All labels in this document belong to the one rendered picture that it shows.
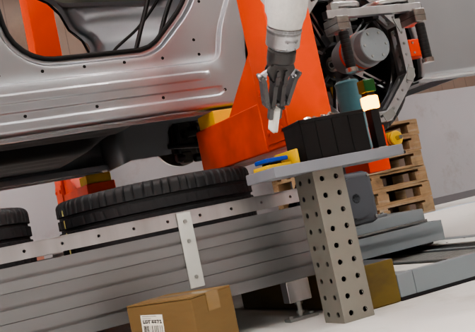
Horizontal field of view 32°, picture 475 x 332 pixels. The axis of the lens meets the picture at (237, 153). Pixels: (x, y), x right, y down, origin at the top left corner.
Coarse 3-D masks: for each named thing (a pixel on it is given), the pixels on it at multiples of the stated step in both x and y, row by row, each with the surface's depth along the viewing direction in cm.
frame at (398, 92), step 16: (320, 0) 315; (368, 0) 320; (384, 16) 322; (400, 32) 324; (400, 48) 323; (400, 64) 327; (400, 80) 325; (400, 96) 319; (336, 112) 305; (384, 112) 314
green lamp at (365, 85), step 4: (364, 80) 242; (368, 80) 243; (372, 80) 243; (360, 84) 243; (364, 84) 242; (368, 84) 242; (372, 84) 243; (360, 88) 244; (364, 88) 242; (368, 88) 242; (372, 88) 243; (360, 92) 244; (364, 92) 242; (368, 92) 242
